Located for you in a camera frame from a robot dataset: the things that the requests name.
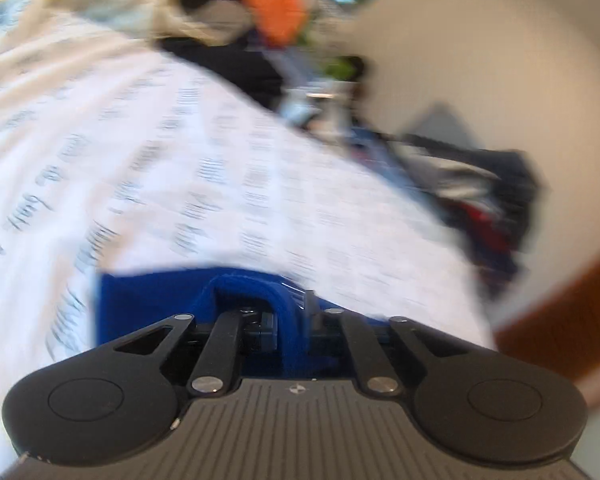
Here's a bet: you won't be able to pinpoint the grey wall panel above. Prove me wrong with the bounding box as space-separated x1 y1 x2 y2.
405 102 484 148

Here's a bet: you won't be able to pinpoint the pile of clothes at right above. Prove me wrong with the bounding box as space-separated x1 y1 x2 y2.
385 134 541 301

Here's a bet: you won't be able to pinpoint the brown wooden furniture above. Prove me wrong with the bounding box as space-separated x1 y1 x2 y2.
495 262 600 380

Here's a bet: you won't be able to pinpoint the orange plastic bag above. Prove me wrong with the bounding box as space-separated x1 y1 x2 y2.
240 0 308 48

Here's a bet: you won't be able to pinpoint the white script-print bedsheet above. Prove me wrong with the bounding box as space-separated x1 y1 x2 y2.
0 0 492 474

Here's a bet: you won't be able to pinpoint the blue beaded knit sweater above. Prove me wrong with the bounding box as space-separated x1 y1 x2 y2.
95 266 387 388

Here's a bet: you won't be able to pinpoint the dark clothes on bed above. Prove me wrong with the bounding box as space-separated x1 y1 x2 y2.
159 0 286 111

